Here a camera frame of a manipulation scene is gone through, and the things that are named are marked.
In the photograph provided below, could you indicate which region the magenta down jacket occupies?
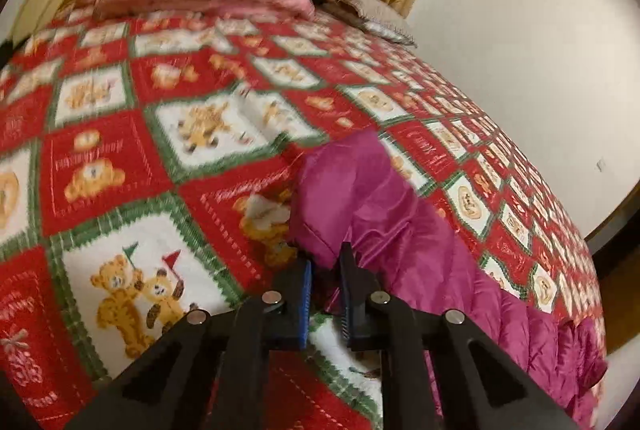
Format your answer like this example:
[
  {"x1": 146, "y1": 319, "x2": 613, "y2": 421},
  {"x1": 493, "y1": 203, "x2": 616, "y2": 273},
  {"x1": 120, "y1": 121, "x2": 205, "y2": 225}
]
[{"x1": 290, "y1": 131, "x2": 608, "y2": 429}]

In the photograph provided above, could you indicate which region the red teddy bear blanket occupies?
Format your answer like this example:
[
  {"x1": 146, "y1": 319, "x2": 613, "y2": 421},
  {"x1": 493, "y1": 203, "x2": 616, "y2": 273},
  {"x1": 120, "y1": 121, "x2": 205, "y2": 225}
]
[{"x1": 1, "y1": 0, "x2": 605, "y2": 429}]

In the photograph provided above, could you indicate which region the grey striped pillow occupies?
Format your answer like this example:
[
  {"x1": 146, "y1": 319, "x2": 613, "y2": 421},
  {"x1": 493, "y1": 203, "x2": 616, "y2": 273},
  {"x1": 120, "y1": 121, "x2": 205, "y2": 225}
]
[{"x1": 313, "y1": 0, "x2": 416, "y2": 47}]

